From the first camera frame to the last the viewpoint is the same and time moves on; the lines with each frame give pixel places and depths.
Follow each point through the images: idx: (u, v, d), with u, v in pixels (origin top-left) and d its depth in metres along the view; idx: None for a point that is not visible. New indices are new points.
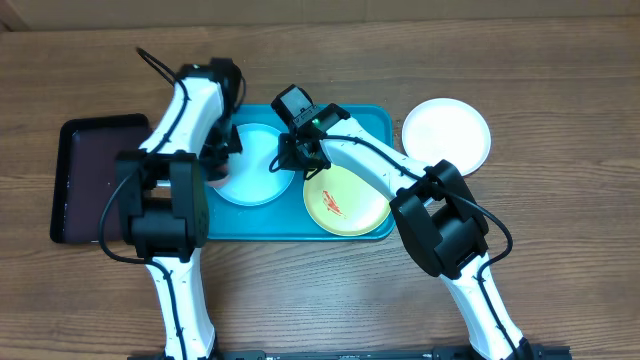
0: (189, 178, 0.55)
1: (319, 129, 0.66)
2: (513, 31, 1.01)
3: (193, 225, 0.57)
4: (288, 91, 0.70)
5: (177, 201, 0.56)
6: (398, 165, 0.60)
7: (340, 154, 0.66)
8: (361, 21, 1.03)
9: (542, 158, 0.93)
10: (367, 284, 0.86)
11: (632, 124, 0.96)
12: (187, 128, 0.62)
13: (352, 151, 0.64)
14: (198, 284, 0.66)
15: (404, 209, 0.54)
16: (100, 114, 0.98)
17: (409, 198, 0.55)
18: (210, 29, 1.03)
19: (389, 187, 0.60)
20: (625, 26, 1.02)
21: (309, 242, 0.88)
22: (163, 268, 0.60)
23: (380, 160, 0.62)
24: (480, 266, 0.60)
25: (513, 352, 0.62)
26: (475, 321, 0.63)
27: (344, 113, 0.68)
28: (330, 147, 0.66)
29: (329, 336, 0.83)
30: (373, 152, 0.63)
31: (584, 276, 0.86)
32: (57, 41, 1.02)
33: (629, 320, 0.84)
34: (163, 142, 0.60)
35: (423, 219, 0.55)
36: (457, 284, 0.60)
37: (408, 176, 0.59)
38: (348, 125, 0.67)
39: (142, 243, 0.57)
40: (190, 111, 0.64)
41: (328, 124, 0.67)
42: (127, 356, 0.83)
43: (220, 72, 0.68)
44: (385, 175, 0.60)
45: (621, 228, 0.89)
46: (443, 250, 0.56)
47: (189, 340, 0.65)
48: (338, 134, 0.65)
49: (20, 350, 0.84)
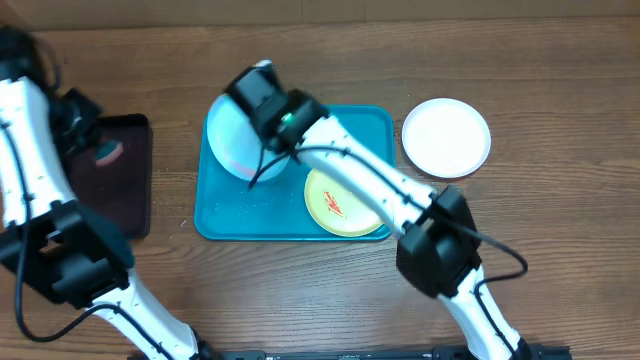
0: (86, 226, 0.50)
1: (294, 126, 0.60)
2: (513, 31, 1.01)
3: (113, 257, 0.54)
4: (245, 77, 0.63)
5: (83, 247, 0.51)
6: (399, 191, 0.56)
7: (326, 165, 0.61)
8: (361, 21, 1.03)
9: (542, 158, 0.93)
10: (367, 285, 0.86)
11: (633, 124, 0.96)
12: (39, 168, 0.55)
13: (339, 163, 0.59)
14: (151, 298, 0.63)
15: (414, 248, 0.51)
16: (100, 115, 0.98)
17: (416, 232, 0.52)
18: (210, 29, 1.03)
19: (390, 216, 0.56)
20: (625, 26, 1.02)
21: (309, 242, 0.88)
22: (109, 304, 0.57)
23: (379, 183, 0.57)
24: (476, 281, 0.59)
25: (512, 355, 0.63)
26: (474, 332, 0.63)
27: (324, 112, 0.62)
28: (313, 157, 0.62)
29: (329, 336, 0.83)
30: (365, 168, 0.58)
31: (583, 276, 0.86)
32: (58, 41, 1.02)
33: (629, 320, 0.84)
34: (29, 204, 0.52)
35: (428, 252, 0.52)
36: (456, 302, 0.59)
37: (412, 205, 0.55)
38: (328, 129, 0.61)
39: (74, 297, 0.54)
40: (25, 143, 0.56)
41: (299, 120, 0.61)
42: (127, 356, 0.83)
43: (12, 63, 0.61)
44: (385, 202, 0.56)
45: (621, 228, 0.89)
46: (441, 275, 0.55)
47: (173, 349, 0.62)
48: (322, 145, 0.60)
49: (19, 350, 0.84)
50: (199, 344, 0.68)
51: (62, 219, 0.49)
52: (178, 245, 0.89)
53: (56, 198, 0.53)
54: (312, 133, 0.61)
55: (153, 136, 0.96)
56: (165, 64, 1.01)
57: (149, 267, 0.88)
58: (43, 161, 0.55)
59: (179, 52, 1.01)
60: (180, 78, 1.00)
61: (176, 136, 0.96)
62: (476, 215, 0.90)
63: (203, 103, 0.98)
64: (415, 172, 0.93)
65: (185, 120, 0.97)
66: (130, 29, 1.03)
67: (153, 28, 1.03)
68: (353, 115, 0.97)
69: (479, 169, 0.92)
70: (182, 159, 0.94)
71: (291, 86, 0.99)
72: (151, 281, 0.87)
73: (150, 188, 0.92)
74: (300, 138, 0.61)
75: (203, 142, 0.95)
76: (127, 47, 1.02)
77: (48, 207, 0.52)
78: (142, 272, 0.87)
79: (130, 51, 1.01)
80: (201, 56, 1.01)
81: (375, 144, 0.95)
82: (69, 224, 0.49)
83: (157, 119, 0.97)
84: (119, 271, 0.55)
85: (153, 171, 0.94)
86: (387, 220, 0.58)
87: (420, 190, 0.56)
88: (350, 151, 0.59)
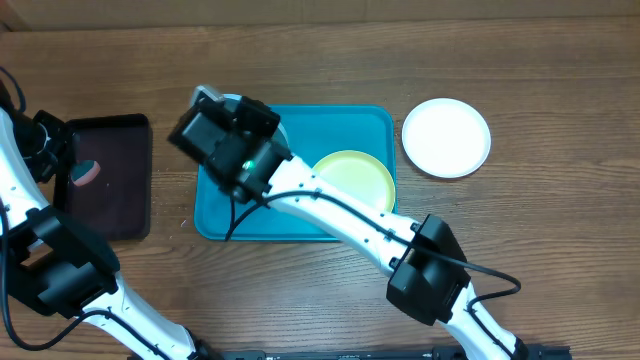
0: (65, 231, 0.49)
1: (257, 175, 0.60)
2: (513, 31, 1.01)
3: (97, 260, 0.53)
4: (191, 124, 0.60)
5: (65, 253, 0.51)
6: (381, 228, 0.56)
7: (301, 211, 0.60)
8: (361, 21, 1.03)
9: (542, 158, 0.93)
10: (367, 285, 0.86)
11: (633, 124, 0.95)
12: (10, 180, 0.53)
13: (311, 205, 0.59)
14: (143, 300, 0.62)
15: (405, 287, 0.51)
16: (100, 115, 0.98)
17: (404, 268, 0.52)
18: (210, 29, 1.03)
19: (378, 257, 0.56)
20: (626, 26, 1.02)
21: (309, 242, 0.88)
22: (99, 310, 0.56)
23: (360, 223, 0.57)
24: (468, 299, 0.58)
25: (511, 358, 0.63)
26: (471, 344, 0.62)
27: (285, 154, 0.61)
28: (283, 203, 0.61)
29: (330, 336, 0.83)
30: (341, 208, 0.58)
31: (583, 276, 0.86)
32: (58, 42, 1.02)
33: (629, 320, 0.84)
34: (5, 216, 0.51)
35: (420, 286, 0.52)
36: (451, 323, 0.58)
37: (396, 241, 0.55)
38: (292, 172, 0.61)
39: (62, 307, 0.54)
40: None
41: (262, 165, 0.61)
42: (127, 356, 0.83)
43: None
44: (367, 241, 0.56)
45: (621, 228, 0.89)
46: (436, 304, 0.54)
47: (170, 349, 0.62)
48: (291, 191, 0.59)
49: (20, 350, 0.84)
50: (196, 344, 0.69)
51: (38, 226, 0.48)
52: (178, 245, 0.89)
53: (31, 207, 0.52)
54: (278, 176, 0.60)
55: (153, 136, 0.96)
56: (165, 64, 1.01)
57: (149, 267, 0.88)
58: (12, 171, 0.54)
59: (179, 52, 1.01)
60: (180, 79, 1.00)
61: None
62: (475, 215, 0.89)
63: None
64: (415, 172, 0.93)
65: None
66: (130, 30, 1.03)
67: (153, 28, 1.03)
68: (353, 115, 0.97)
69: (479, 169, 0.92)
70: (182, 159, 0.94)
71: (291, 86, 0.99)
72: (151, 281, 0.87)
73: (150, 188, 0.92)
74: (265, 185, 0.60)
75: None
76: (127, 47, 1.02)
77: (25, 216, 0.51)
78: (143, 272, 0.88)
79: (130, 51, 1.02)
80: (200, 57, 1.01)
81: (376, 144, 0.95)
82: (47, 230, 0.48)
83: (156, 119, 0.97)
84: (105, 276, 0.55)
85: (153, 171, 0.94)
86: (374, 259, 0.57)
87: (401, 222, 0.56)
88: (321, 191, 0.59)
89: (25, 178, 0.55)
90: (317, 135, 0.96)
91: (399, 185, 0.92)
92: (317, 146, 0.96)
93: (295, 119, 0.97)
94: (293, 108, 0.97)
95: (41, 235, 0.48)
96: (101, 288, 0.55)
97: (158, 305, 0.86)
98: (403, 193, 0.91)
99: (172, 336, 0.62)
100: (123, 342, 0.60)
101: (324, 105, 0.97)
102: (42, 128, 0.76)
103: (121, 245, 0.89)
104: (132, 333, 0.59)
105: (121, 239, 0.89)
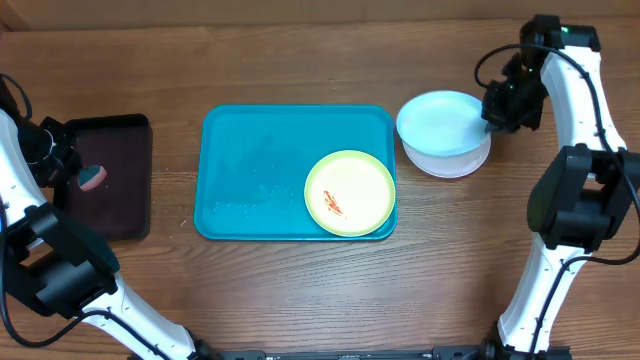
0: (64, 229, 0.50)
1: (562, 35, 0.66)
2: (512, 31, 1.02)
3: (96, 259, 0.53)
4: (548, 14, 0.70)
5: (64, 253, 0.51)
6: (600, 124, 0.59)
7: (557, 75, 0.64)
8: (361, 21, 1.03)
9: (542, 159, 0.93)
10: (367, 284, 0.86)
11: (633, 124, 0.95)
12: (9, 178, 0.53)
13: (571, 78, 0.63)
14: (140, 299, 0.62)
15: (570, 160, 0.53)
16: (100, 114, 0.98)
17: (585, 156, 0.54)
18: (210, 29, 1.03)
19: (575, 135, 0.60)
20: (625, 26, 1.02)
21: (309, 242, 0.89)
22: (99, 309, 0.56)
23: (589, 110, 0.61)
24: (573, 256, 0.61)
25: (526, 351, 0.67)
26: (523, 303, 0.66)
27: (594, 46, 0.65)
28: (555, 67, 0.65)
29: (329, 336, 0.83)
30: (590, 96, 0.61)
31: (583, 276, 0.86)
32: (59, 42, 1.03)
33: (629, 320, 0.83)
34: (3, 213, 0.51)
35: (577, 181, 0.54)
36: (545, 254, 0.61)
37: (601, 139, 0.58)
38: (588, 56, 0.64)
39: (62, 307, 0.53)
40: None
41: (573, 38, 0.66)
42: (127, 357, 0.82)
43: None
44: (579, 124, 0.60)
45: (620, 228, 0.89)
46: (560, 219, 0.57)
47: (170, 349, 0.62)
48: (573, 59, 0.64)
49: (20, 350, 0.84)
50: (196, 343, 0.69)
51: (37, 223, 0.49)
52: (178, 245, 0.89)
53: (30, 204, 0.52)
54: (574, 49, 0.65)
55: (153, 136, 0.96)
56: (165, 64, 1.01)
57: (149, 267, 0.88)
58: (12, 169, 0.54)
59: (179, 52, 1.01)
60: (180, 79, 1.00)
61: (176, 136, 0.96)
62: (475, 215, 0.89)
63: (202, 103, 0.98)
64: (415, 172, 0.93)
65: (185, 120, 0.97)
66: (130, 30, 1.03)
67: (153, 29, 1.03)
68: (353, 115, 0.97)
69: (479, 170, 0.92)
70: (182, 160, 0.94)
71: (290, 86, 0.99)
72: (150, 281, 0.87)
73: (150, 188, 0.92)
74: (562, 46, 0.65)
75: (203, 141, 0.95)
76: (127, 47, 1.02)
77: (24, 213, 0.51)
78: (142, 272, 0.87)
79: (130, 51, 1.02)
80: (201, 56, 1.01)
81: (376, 143, 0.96)
82: (46, 227, 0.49)
83: (157, 118, 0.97)
84: (105, 276, 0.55)
85: (153, 170, 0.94)
86: (567, 137, 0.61)
87: (615, 140, 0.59)
88: (589, 75, 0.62)
89: (25, 177, 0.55)
90: (317, 135, 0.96)
91: (399, 185, 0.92)
92: (317, 146, 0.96)
93: (295, 119, 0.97)
94: (293, 108, 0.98)
95: (40, 231, 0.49)
96: (100, 289, 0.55)
97: (158, 304, 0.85)
98: (403, 193, 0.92)
99: (172, 336, 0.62)
100: (123, 341, 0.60)
101: (324, 105, 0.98)
102: (49, 134, 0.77)
103: (121, 245, 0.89)
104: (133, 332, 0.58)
105: (121, 239, 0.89)
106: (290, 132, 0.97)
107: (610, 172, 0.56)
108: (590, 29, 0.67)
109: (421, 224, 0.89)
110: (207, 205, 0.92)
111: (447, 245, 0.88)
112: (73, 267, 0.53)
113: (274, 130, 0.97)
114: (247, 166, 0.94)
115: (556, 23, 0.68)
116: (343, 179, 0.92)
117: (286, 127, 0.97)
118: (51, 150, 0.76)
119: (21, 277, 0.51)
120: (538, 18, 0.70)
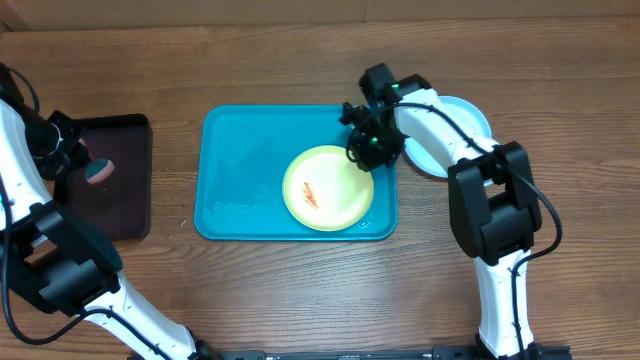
0: (68, 229, 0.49)
1: (396, 92, 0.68)
2: (512, 31, 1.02)
3: (100, 259, 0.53)
4: (377, 68, 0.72)
5: (69, 251, 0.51)
6: (465, 136, 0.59)
7: (411, 120, 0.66)
8: (361, 21, 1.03)
9: (542, 158, 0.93)
10: (368, 284, 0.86)
11: (633, 124, 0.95)
12: (16, 176, 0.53)
13: (424, 117, 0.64)
14: (144, 300, 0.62)
15: (459, 177, 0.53)
16: (100, 114, 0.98)
17: (470, 168, 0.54)
18: (210, 29, 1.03)
19: (452, 155, 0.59)
20: (625, 27, 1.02)
21: (308, 242, 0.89)
22: (101, 308, 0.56)
23: (450, 130, 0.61)
24: (518, 259, 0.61)
25: (520, 352, 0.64)
26: (493, 316, 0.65)
27: (425, 84, 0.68)
28: (406, 114, 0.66)
29: (329, 336, 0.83)
30: (446, 123, 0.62)
31: (584, 276, 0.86)
32: (59, 42, 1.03)
33: (629, 320, 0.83)
34: (9, 209, 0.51)
35: (475, 191, 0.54)
36: (492, 272, 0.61)
37: (474, 149, 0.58)
38: (426, 94, 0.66)
39: (64, 304, 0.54)
40: (0, 152, 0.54)
41: (407, 89, 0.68)
42: (127, 356, 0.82)
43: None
44: (451, 145, 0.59)
45: (621, 228, 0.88)
46: (487, 234, 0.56)
47: (170, 349, 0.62)
48: (415, 102, 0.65)
49: (20, 350, 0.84)
50: (196, 343, 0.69)
51: (42, 221, 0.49)
52: (178, 245, 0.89)
53: (36, 202, 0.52)
54: (412, 95, 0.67)
55: (153, 136, 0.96)
56: (165, 64, 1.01)
57: (149, 267, 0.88)
58: (19, 168, 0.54)
59: (179, 52, 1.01)
60: (180, 79, 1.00)
61: (176, 136, 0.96)
62: None
63: (202, 104, 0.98)
64: (415, 172, 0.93)
65: (185, 120, 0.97)
66: (130, 29, 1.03)
67: (153, 29, 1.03)
68: None
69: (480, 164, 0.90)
70: (182, 160, 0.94)
71: (290, 86, 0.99)
72: (150, 281, 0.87)
73: (150, 189, 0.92)
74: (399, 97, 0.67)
75: (203, 141, 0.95)
76: (127, 47, 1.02)
77: (28, 210, 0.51)
78: (142, 273, 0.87)
79: (130, 51, 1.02)
80: (201, 56, 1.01)
81: None
82: (51, 225, 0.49)
83: (156, 118, 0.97)
84: (108, 275, 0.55)
85: (153, 170, 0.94)
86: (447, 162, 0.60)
87: (486, 142, 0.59)
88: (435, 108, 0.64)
89: (32, 175, 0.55)
90: (317, 135, 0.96)
91: (399, 185, 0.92)
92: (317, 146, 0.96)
93: (295, 119, 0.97)
94: (293, 108, 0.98)
95: (44, 229, 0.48)
96: (103, 287, 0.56)
97: (157, 304, 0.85)
98: (402, 192, 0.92)
99: (172, 335, 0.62)
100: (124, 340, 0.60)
101: (324, 105, 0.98)
102: (54, 127, 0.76)
103: (121, 245, 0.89)
104: (134, 331, 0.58)
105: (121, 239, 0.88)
106: (289, 132, 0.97)
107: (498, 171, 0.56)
108: (416, 77, 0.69)
109: (421, 224, 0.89)
110: (204, 206, 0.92)
111: (447, 245, 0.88)
112: (78, 265, 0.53)
113: (274, 130, 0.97)
114: (247, 166, 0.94)
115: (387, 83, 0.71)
116: (317, 173, 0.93)
117: (286, 127, 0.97)
118: (58, 146, 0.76)
119: (26, 274, 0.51)
120: (372, 76, 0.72)
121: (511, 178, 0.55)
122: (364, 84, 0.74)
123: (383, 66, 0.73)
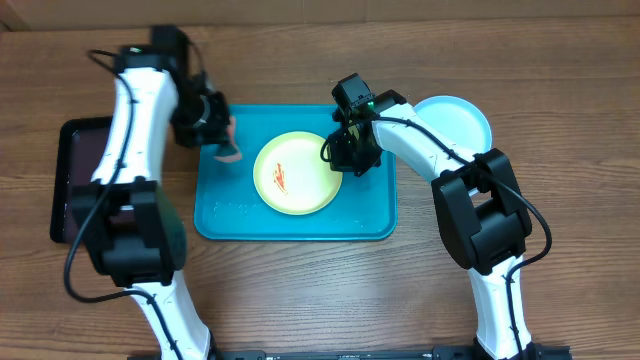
0: (153, 211, 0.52)
1: (373, 111, 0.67)
2: (512, 31, 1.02)
3: (166, 252, 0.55)
4: (349, 80, 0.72)
5: (145, 230, 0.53)
6: (445, 147, 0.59)
7: (390, 135, 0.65)
8: (361, 21, 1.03)
9: (542, 158, 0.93)
10: (368, 284, 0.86)
11: (633, 124, 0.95)
12: (141, 145, 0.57)
13: (402, 133, 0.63)
14: (187, 300, 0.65)
15: (444, 189, 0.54)
16: (100, 114, 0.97)
17: (452, 180, 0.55)
18: (210, 29, 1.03)
19: (434, 168, 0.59)
20: (625, 26, 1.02)
21: (308, 242, 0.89)
22: (146, 293, 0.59)
23: (429, 143, 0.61)
24: (511, 267, 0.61)
25: (518, 353, 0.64)
26: (490, 321, 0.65)
27: (399, 98, 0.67)
28: (384, 129, 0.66)
29: (329, 336, 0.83)
30: (425, 138, 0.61)
31: (583, 276, 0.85)
32: (58, 41, 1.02)
33: (629, 320, 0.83)
34: (119, 170, 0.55)
35: (461, 202, 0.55)
36: (486, 281, 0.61)
37: (455, 160, 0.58)
38: (402, 109, 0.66)
39: (117, 273, 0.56)
40: (142, 126, 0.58)
41: (383, 107, 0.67)
42: (127, 357, 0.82)
43: (163, 55, 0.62)
44: (432, 158, 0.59)
45: (621, 228, 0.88)
46: (477, 244, 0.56)
47: (184, 350, 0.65)
48: (393, 117, 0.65)
49: (19, 351, 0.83)
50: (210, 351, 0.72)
51: (137, 195, 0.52)
52: None
53: (143, 175, 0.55)
54: (390, 111, 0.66)
55: None
56: None
57: None
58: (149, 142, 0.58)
59: None
60: None
61: None
62: None
63: None
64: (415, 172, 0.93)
65: None
66: (130, 30, 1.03)
67: None
68: None
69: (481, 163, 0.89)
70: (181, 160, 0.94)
71: (290, 86, 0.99)
72: None
73: None
74: (374, 115, 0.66)
75: None
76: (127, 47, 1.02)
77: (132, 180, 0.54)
78: None
79: None
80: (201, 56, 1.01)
81: None
82: (143, 202, 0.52)
83: None
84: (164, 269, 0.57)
85: None
86: (430, 174, 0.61)
87: (468, 151, 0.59)
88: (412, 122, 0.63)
89: (154, 156, 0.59)
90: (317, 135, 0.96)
91: (399, 185, 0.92)
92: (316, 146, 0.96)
93: (295, 120, 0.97)
94: (292, 108, 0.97)
95: (136, 202, 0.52)
96: (155, 275, 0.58)
97: None
98: (403, 192, 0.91)
99: (193, 337, 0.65)
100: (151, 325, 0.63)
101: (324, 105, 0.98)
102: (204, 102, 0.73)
103: None
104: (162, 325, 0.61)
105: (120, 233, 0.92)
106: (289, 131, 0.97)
107: (482, 180, 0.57)
108: (391, 92, 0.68)
109: (421, 224, 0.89)
110: (203, 207, 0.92)
111: None
112: (144, 248, 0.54)
113: (274, 130, 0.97)
114: (247, 166, 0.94)
115: (363, 100, 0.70)
116: (303, 165, 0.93)
117: (286, 127, 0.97)
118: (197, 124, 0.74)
119: (98, 231, 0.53)
120: (344, 89, 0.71)
121: (495, 187, 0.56)
122: (338, 94, 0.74)
123: (356, 77, 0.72)
